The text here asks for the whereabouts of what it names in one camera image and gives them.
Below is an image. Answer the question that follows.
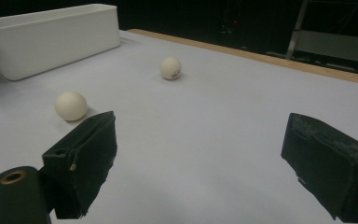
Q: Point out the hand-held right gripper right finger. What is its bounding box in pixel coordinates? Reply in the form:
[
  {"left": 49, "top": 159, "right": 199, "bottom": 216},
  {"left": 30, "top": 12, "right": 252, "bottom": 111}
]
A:
[{"left": 281, "top": 112, "right": 358, "bottom": 223}]

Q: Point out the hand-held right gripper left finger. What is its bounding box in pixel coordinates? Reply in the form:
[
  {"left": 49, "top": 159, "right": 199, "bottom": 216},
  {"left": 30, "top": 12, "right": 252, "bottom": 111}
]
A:
[{"left": 41, "top": 110, "right": 118, "bottom": 219}]

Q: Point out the plain white ball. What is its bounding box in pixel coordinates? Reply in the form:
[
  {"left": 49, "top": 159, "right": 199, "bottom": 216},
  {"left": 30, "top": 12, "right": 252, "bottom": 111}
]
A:
[{"left": 54, "top": 91, "right": 89, "bottom": 122}]

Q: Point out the white plastic bin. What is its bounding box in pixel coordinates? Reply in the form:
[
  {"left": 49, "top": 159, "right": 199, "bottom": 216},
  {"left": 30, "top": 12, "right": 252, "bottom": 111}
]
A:
[{"left": 0, "top": 3, "right": 121, "bottom": 82}]

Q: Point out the white ball with dark print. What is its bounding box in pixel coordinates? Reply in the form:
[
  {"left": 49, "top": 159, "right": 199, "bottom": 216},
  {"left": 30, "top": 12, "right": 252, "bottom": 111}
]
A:
[{"left": 159, "top": 56, "right": 183, "bottom": 81}]

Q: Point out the white metal stand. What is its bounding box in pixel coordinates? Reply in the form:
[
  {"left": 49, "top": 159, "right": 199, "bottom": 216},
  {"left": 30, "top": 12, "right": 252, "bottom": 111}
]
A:
[{"left": 285, "top": 0, "right": 358, "bottom": 64}]

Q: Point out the white table mat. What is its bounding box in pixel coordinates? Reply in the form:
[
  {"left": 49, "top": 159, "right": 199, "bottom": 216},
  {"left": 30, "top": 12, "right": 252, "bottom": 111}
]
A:
[{"left": 0, "top": 29, "right": 358, "bottom": 224}]

